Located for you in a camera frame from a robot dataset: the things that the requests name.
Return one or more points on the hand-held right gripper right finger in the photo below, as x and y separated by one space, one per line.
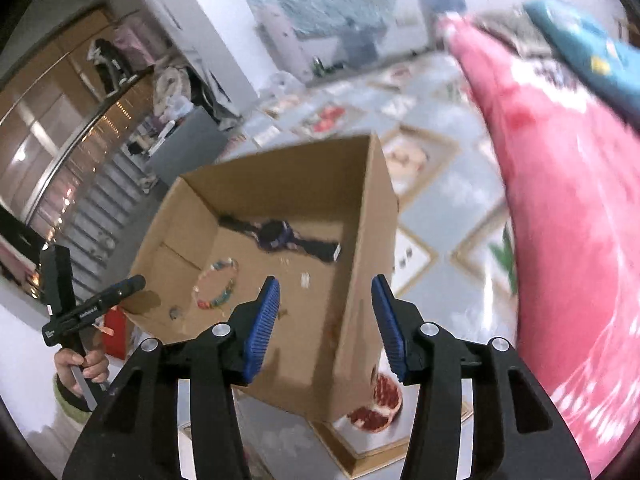
387 325

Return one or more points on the metal stair handrail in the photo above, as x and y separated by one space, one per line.
75 145

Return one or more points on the pink floral blanket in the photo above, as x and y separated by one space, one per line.
565 210

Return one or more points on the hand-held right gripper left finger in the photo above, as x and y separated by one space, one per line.
262 325

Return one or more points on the person's left forearm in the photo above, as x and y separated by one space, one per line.
67 407

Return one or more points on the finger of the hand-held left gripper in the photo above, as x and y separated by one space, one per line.
125 294
117 290

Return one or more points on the person's left hand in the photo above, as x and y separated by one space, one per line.
95 367

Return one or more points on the grey floral pillow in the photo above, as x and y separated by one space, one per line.
505 30

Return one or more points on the cardboard box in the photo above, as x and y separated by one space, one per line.
300 180

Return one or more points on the small grey trinket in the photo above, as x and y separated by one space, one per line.
175 313

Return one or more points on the grey cabinet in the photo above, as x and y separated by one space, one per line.
190 145

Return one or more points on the pile of clothes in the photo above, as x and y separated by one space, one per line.
172 92

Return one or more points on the red packet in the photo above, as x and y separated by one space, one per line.
117 340

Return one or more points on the blue printed pillow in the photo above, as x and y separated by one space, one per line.
590 55

